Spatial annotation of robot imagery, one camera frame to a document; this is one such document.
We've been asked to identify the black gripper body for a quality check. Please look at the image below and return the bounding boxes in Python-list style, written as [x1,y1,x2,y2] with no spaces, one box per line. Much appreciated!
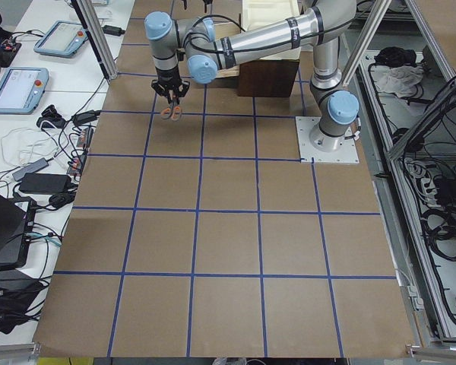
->
[151,68,190,100]

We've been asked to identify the grey orange scissors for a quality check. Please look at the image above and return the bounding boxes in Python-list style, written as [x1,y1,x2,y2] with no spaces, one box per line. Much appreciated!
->
[160,103,182,121]

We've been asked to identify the cream plastic drawer box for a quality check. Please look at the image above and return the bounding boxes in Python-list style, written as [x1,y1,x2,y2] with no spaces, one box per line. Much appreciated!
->
[242,0,301,60]

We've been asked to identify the light wooden pull-out drawer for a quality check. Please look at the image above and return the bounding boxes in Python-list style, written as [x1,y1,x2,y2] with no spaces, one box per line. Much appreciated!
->
[182,17,236,84]

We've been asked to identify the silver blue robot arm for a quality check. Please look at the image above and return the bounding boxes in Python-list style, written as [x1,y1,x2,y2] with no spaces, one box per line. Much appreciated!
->
[144,1,359,138]

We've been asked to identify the brown wooden drawer cabinet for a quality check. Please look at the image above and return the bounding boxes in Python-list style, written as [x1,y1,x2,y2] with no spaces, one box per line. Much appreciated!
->
[237,60,299,97]

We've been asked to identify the upper blue teach pendant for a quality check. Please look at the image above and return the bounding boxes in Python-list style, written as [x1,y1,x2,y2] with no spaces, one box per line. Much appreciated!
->
[33,21,87,58]

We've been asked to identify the blue teach pendant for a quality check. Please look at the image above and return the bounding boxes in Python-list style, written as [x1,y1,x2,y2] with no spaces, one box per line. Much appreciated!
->
[33,21,87,58]
[0,67,49,115]

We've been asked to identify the lower blue teach pendant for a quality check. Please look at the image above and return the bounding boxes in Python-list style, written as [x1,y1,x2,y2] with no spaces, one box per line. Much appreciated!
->
[0,67,49,115]

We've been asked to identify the black power adapter brick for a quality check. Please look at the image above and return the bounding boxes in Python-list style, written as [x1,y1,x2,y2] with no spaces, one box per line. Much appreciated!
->
[18,173,72,195]

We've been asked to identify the black laptop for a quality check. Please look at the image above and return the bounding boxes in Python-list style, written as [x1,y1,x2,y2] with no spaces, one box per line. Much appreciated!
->
[0,195,36,271]

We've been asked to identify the white crumpled cloth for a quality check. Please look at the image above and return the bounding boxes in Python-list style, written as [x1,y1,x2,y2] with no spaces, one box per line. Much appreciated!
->
[375,66,424,98]

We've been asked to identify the aluminium frame post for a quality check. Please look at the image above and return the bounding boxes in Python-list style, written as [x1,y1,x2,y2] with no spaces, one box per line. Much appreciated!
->
[71,0,118,82]

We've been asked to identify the white coiled cable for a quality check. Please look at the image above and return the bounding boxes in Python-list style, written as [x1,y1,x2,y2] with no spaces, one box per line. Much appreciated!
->
[0,127,62,167]

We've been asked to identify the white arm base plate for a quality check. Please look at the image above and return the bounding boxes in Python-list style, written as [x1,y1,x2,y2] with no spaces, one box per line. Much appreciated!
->
[296,116,359,165]

